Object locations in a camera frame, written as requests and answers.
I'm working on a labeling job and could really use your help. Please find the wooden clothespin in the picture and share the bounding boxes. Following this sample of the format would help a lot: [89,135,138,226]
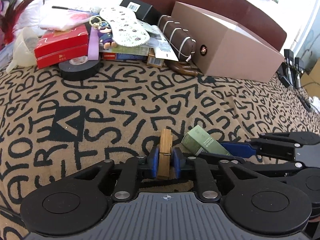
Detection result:
[157,129,173,179]

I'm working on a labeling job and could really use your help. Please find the small green box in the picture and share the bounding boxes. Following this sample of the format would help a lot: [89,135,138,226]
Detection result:
[181,125,231,156]

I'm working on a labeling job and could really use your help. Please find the brown wooden hand ornament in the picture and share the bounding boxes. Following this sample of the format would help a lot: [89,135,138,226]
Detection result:
[164,60,202,76]

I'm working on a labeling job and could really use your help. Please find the cardboard carton on right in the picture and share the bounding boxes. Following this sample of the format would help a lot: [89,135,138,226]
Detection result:
[301,59,320,98]

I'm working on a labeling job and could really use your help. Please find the large brown cardboard box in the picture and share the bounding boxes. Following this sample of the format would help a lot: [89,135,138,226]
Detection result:
[171,2,284,82]

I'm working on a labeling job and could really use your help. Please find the patterned letter table mat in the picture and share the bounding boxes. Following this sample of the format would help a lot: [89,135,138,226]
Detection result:
[1,61,319,239]

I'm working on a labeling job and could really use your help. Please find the brown striped pouch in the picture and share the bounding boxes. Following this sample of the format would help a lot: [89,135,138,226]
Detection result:
[157,15,196,62]

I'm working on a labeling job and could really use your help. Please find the black tape roll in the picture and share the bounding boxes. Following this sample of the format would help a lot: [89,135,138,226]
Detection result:
[59,56,103,81]

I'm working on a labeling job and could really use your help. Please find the white floral insole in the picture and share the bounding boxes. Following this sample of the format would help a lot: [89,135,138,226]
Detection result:
[99,6,150,47]

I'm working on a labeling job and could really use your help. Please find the black product box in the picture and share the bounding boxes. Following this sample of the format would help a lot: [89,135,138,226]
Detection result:
[120,0,161,25]

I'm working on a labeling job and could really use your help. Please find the flat red box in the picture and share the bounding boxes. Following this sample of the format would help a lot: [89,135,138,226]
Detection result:
[34,24,89,69]

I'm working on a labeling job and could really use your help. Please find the dark wooden board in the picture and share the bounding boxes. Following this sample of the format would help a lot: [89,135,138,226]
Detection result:
[140,0,287,50]

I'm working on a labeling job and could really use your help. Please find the translucent plastic funnel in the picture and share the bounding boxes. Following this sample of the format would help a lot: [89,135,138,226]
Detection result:
[6,27,39,74]

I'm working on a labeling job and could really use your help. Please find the purple doll keychain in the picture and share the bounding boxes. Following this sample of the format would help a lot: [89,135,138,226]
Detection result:
[89,15,117,50]

